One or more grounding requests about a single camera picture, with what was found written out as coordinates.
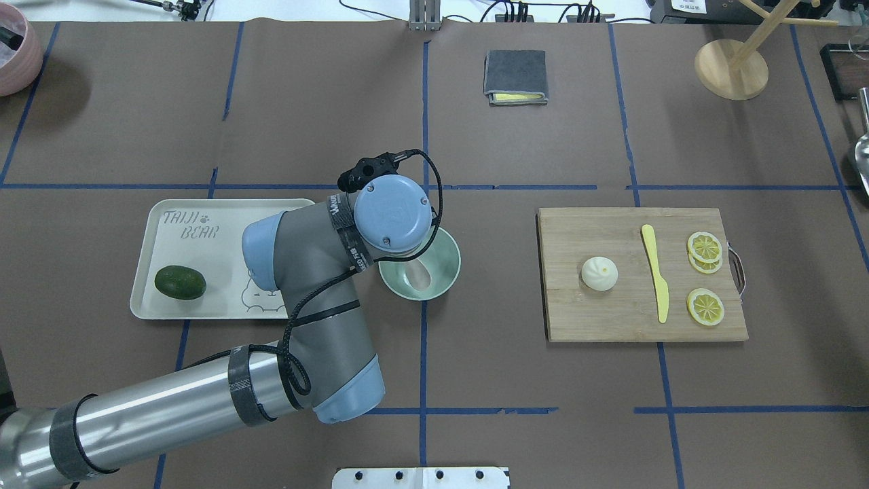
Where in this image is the white bear tray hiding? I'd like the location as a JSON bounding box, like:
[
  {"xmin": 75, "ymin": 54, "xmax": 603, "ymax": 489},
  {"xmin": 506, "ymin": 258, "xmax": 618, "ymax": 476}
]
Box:
[{"xmin": 130, "ymin": 198, "xmax": 313, "ymax": 320}]

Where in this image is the black tripod stick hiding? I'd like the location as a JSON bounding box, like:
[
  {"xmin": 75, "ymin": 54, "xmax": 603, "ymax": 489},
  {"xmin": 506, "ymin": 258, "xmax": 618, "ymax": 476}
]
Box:
[{"xmin": 133, "ymin": 0, "xmax": 202, "ymax": 22}]

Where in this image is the metal scoop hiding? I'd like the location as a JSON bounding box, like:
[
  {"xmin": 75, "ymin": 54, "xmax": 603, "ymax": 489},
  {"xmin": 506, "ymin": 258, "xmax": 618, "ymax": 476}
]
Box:
[{"xmin": 853, "ymin": 87, "xmax": 868, "ymax": 195}]

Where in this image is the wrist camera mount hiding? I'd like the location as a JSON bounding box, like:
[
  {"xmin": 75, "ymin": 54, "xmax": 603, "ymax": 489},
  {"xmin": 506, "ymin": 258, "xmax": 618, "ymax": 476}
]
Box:
[{"xmin": 336, "ymin": 151, "xmax": 415, "ymax": 193}]

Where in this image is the wooden mug tree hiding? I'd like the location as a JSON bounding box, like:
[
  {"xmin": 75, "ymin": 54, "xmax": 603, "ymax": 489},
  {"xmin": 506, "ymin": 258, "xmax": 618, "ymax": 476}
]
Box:
[{"xmin": 693, "ymin": 1, "xmax": 839, "ymax": 101}]

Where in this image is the wooden cutting board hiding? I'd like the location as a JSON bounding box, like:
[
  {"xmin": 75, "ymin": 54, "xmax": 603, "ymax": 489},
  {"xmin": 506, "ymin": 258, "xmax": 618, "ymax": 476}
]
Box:
[{"xmin": 537, "ymin": 207, "xmax": 749, "ymax": 342}]

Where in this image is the lemon slice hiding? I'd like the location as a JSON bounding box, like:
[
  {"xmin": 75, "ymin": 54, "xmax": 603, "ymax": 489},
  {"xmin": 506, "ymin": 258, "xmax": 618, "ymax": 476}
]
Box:
[
  {"xmin": 689, "ymin": 256, "xmax": 723, "ymax": 274},
  {"xmin": 686, "ymin": 231, "xmax": 724, "ymax": 264},
  {"xmin": 686, "ymin": 288, "xmax": 725, "ymax": 326}
]

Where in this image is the yellow plastic knife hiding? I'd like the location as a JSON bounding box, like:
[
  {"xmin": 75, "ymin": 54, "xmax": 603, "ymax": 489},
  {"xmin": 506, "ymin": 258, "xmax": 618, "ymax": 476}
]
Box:
[{"xmin": 640, "ymin": 223, "xmax": 670, "ymax": 324}]

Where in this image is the green avocado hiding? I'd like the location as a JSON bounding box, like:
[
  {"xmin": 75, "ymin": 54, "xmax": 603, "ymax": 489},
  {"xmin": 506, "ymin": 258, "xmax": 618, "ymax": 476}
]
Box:
[{"xmin": 154, "ymin": 264, "xmax": 207, "ymax": 301}]

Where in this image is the grey folded cloth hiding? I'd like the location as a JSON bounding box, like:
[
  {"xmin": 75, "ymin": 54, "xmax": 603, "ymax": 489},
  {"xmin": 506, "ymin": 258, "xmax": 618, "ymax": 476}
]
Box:
[{"xmin": 482, "ymin": 50, "xmax": 549, "ymax": 106}]

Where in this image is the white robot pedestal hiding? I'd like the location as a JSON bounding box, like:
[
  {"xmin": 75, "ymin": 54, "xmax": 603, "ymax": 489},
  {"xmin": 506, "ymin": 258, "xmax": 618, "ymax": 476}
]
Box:
[{"xmin": 331, "ymin": 465, "xmax": 511, "ymax": 488}]

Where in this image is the mint green bowl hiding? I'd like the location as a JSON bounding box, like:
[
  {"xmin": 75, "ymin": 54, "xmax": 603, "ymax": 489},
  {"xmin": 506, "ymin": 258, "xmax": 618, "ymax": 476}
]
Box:
[{"xmin": 378, "ymin": 228, "xmax": 460, "ymax": 301}]

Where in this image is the pink bowl with ice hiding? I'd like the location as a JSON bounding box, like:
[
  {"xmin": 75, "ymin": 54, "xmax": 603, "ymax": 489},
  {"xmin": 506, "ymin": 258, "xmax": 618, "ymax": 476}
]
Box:
[{"xmin": 1, "ymin": 2, "xmax": 43, "ymax": 97}]

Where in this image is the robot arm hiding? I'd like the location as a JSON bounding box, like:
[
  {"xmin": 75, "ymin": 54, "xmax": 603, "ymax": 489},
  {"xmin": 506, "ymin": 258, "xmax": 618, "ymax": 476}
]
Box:
[{"xmin": 2, "ymin": 186, "xmax": 426, "ymax": 488}]

